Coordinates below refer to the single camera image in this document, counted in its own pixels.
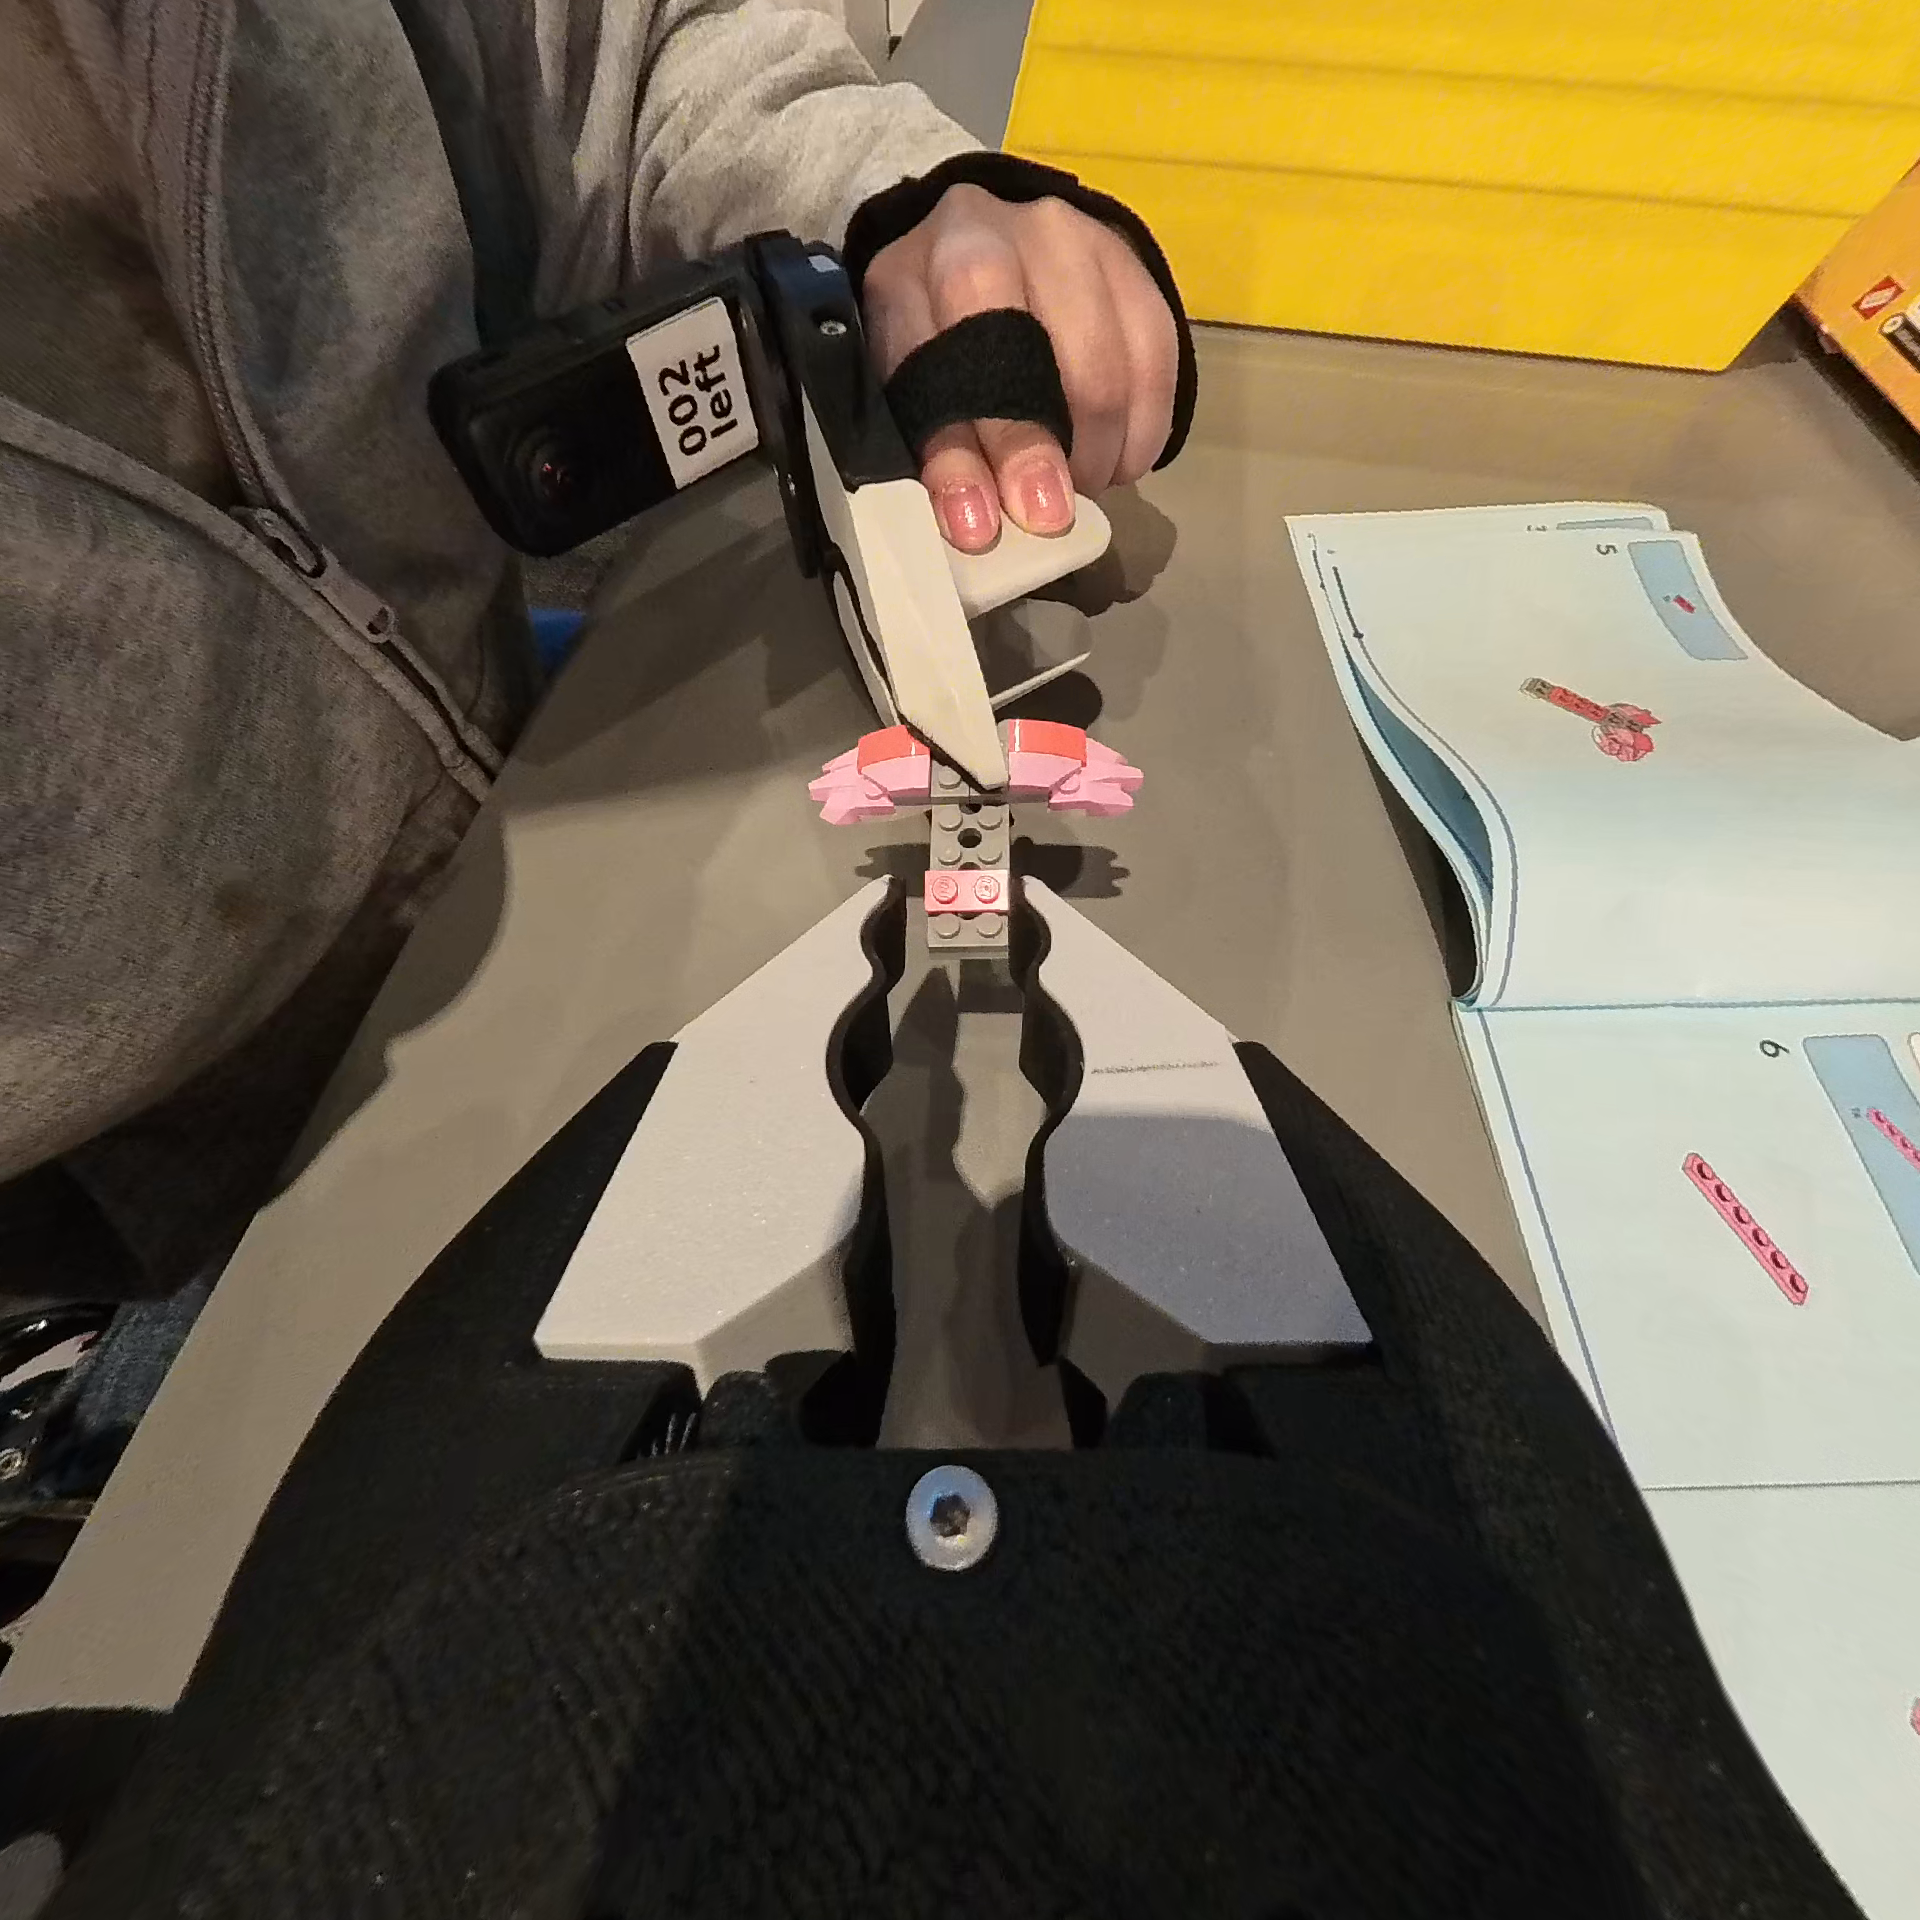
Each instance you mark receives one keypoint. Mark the pink grey brick assembly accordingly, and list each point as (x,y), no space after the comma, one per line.
(969,827)

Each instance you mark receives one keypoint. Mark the small red brick plate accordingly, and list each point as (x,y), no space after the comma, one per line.
(969,892)

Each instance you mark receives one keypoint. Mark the person's left forearm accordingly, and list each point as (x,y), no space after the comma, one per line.
(751,137)

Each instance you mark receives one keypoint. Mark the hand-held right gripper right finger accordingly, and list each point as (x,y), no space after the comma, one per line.
(1201,1201)

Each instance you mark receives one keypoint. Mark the light blue instruction booklet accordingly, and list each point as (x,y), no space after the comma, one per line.
(1651,841)

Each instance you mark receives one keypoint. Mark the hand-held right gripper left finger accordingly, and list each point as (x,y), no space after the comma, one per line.
(705,1201)

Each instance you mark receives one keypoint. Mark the person's left hand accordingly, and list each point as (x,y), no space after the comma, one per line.
(1037,271)

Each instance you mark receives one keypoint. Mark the yellow plastic bin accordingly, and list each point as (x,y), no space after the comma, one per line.
(1426,182)

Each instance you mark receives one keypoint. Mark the person's dark jeans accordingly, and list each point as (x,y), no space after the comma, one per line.
(90,1425)

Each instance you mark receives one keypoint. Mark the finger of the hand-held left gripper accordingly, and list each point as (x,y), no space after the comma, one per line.
(922,629)
(1043,681)

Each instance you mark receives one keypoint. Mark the person's grey hoodie torso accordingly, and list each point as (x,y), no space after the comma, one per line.
(181,675)

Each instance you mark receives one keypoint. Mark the orange brick set box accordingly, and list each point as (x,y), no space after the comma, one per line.
(1883,300)

